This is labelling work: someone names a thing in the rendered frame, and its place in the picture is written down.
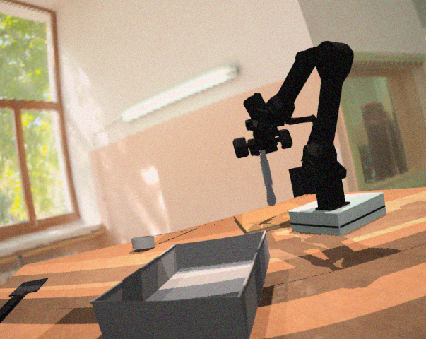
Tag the light wooden board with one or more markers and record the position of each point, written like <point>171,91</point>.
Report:
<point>266,219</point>

